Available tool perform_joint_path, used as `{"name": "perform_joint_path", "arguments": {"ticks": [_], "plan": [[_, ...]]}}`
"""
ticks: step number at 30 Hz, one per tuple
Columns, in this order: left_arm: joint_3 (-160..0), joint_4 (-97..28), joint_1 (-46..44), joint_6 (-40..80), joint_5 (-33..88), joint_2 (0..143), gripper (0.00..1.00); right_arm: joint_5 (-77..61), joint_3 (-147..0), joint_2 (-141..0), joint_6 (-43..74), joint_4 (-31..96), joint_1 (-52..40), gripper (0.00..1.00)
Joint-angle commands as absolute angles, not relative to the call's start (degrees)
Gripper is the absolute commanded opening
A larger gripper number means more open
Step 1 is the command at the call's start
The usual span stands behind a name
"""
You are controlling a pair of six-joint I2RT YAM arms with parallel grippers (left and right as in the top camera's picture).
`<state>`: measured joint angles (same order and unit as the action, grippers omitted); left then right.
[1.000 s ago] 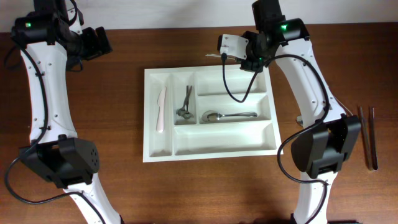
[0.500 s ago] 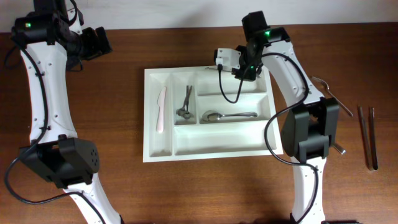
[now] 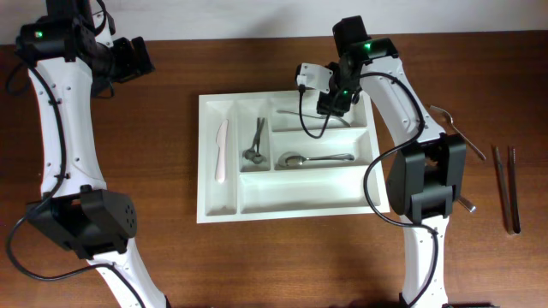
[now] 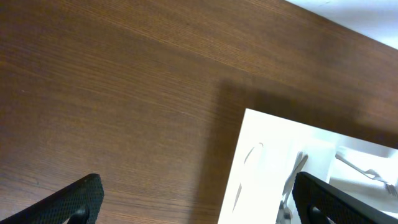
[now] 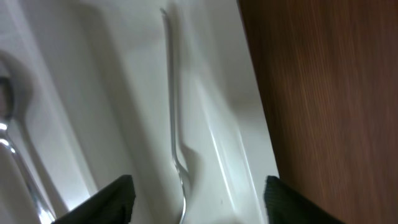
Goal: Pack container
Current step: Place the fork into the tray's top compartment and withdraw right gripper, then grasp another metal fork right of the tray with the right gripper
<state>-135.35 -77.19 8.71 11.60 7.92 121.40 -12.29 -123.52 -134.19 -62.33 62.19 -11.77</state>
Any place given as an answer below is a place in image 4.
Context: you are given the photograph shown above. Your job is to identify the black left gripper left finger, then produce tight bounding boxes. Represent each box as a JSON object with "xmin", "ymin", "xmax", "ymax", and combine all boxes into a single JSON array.
[{"xmin": 1, "ymin": 174, "xmax": 104, "ymax": 224}]

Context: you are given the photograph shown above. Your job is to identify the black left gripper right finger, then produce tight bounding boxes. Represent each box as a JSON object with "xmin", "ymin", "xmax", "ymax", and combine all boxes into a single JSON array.
[{"xmin": 292, "ymin": 172, "xmax": 397, "ymax": 224}]

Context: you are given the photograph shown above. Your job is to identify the metal fork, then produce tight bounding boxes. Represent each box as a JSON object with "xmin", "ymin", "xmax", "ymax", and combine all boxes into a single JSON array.
[{"xmin": 335, "ymin": 149, "xmax": 398, "ymax": 197}]

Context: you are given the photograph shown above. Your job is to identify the small metal teaspoon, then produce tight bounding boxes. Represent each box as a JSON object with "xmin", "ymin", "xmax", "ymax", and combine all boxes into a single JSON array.
[
  {"xmin": 282, "ymin": 154, "xmax": 308, "ymax": 224},
  {"xmin": 275, "ymin": 151, "xmax": 303, "ymax": 224}
]

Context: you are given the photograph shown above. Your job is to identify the pink plastic knife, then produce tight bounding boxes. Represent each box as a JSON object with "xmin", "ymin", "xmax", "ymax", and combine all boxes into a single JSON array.
[{"xmin": 232, "ymin": 142, "xmax": 264, "ymax": 213}]

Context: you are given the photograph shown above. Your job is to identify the white cutlery tray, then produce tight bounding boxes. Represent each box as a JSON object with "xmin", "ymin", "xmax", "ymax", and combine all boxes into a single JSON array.
[{"xmin": 218, "ymin": 109, "xmax": 397, "ymax": 223}]

